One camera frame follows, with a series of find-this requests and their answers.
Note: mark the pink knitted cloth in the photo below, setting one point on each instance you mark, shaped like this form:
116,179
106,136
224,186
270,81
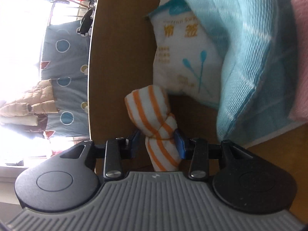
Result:
299,109

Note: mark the dark blue patterned quilt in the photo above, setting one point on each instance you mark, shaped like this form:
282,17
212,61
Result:
64,61

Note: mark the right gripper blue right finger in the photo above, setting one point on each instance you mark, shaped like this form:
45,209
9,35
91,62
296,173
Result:
196,151

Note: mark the beige padded jacket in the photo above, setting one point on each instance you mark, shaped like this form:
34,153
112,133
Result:
26,110

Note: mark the orange striped towel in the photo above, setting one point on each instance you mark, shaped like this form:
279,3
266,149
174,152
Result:
149,110

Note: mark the light blue checkered towel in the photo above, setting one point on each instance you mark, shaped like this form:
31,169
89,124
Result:
257,41

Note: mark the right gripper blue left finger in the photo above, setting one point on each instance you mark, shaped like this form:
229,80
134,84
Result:
119,149

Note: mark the cotton swab bag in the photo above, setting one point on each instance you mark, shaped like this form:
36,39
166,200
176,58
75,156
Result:
186,61

